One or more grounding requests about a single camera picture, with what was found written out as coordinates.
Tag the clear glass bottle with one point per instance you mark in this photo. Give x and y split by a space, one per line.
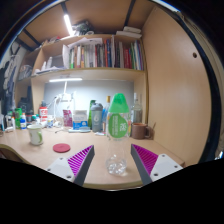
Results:
136 111

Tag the blue and white box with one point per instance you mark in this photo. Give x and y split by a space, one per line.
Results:
80 120

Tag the hanging dark clothes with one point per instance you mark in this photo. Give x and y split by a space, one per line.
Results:
8 73

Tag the grey shaker bottle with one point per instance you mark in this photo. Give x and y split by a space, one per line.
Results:
96 116

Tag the light blue shallow dish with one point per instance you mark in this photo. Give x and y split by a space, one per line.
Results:
79 130

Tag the ceiling light tube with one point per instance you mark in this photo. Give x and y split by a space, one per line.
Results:
68 24

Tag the green plastic container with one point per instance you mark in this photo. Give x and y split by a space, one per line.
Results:
18 116

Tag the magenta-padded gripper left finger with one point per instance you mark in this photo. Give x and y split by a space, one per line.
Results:
59 166

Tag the dark green bottle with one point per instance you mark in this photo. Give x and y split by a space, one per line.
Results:
90 115

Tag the clear bottle green cap label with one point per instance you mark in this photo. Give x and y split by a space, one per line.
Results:
117 126

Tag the brown ceramic mug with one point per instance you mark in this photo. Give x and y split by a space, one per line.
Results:
138 131

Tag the white desk lamp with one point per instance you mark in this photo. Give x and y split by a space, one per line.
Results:
65 88

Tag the pink packet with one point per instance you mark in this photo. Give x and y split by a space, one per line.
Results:
67 118

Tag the small white bottle blue label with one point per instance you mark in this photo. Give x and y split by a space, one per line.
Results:
23 122

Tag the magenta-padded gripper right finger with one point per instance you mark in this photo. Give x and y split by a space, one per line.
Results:
165 165

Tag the small white tube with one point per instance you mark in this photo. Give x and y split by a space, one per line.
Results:
99 133

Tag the red and white can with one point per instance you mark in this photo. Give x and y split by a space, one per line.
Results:
43 113

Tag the flat round red coaster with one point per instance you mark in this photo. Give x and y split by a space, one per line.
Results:
61 148

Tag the under-shelf light bar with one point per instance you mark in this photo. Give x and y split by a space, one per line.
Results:
65 80

